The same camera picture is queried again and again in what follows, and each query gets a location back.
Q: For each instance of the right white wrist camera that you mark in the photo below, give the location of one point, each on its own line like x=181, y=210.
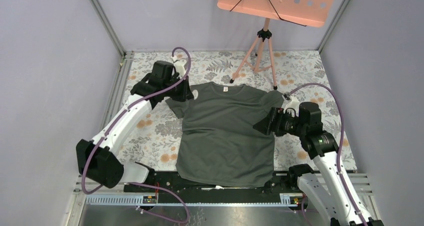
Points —
x=291, y=100

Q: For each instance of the floral table mat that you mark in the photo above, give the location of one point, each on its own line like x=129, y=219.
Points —
x=155, y=140

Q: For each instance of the slotted cable duct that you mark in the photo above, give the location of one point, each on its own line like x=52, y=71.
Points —
x=208, y=199

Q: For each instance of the pink music stand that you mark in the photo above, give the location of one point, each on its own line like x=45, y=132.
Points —
x=260, y=56

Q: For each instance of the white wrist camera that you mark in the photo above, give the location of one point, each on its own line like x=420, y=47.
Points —
x=179, y=64
x=291, y=100

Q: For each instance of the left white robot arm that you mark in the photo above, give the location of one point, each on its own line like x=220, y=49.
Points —
x=97, y=158

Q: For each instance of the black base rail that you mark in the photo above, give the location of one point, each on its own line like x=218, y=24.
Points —
x=279, y=183

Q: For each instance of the dark green t-shirt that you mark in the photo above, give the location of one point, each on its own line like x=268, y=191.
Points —
x=219, y=145

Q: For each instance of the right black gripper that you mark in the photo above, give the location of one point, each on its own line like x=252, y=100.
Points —
x=272, y=121

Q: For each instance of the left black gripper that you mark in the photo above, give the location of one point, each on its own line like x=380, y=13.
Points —
x=186, y=94

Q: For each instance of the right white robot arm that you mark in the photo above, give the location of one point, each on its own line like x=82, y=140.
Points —
x=338, y=203

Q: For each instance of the orange round brooch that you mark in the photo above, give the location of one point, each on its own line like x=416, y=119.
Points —
x=195, y=94

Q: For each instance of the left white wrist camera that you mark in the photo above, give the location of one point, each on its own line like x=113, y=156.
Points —
x=179, y=64

